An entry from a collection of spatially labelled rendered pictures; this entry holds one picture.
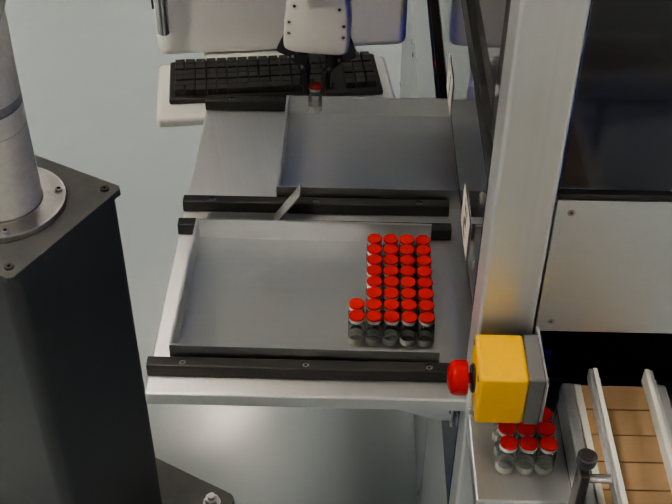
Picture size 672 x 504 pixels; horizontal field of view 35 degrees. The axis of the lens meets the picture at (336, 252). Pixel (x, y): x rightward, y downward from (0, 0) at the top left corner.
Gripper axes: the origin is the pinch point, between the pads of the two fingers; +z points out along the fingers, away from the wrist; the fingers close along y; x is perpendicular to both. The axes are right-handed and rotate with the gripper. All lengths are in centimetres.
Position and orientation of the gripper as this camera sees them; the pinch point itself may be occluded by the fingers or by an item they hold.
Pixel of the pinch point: (315, 78)
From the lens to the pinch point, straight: 168.6
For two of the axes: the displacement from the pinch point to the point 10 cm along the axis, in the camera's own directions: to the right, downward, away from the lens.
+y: -9.9, -1.0, 0.5
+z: -0.5, 7.9, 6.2
